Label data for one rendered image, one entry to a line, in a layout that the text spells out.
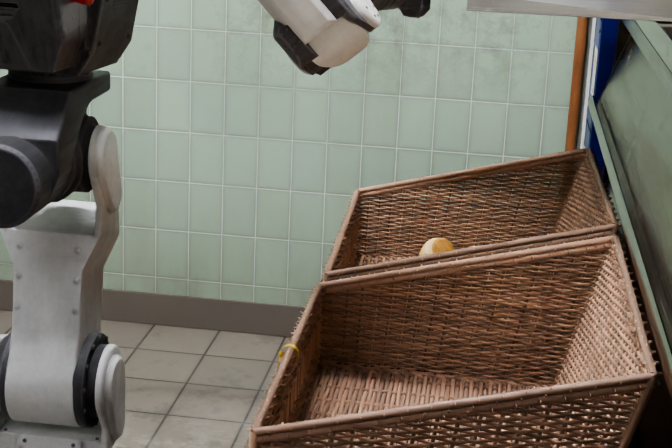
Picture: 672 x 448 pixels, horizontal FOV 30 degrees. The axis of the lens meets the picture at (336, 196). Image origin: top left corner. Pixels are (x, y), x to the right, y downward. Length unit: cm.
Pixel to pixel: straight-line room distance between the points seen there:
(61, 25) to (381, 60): 197
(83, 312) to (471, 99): 185
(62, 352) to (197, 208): 186
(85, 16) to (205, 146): 198
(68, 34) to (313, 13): 33
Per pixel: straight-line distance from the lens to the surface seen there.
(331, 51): 177
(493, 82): 350
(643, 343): 157
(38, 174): 165
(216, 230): 371
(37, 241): 188
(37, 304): 189
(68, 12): 165
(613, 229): 205
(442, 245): 256
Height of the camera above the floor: 141
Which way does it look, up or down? 16 degrees down
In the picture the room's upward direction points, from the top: 3 degrees clockwise
